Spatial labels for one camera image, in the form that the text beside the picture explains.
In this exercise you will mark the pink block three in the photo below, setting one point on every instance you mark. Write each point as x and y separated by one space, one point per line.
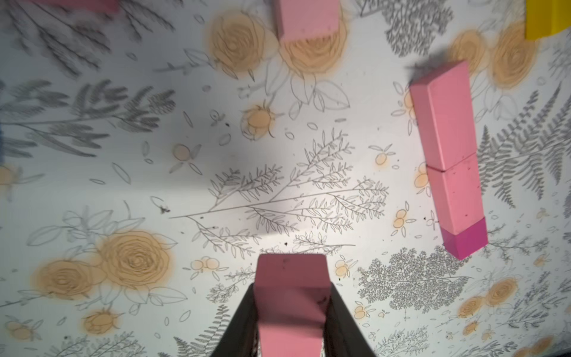
457 195

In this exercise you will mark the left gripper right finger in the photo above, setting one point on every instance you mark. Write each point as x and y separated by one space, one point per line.
342 337

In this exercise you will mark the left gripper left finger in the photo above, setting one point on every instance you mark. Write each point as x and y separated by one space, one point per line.
241 337

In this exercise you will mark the pink block four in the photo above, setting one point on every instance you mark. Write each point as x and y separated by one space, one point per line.
306 19

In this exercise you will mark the floral table mat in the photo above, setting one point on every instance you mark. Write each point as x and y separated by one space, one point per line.
150 156

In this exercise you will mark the pink block two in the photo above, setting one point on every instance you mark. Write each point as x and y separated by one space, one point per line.
291 294

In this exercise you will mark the pink block five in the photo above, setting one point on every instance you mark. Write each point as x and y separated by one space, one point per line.
443 106

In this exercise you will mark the magenta small cube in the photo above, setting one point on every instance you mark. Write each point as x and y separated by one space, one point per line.
467 242

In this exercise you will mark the small yellow cube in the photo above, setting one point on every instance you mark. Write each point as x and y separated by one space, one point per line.
545 18

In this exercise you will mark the pink block one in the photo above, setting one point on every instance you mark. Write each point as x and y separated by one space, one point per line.
97 6

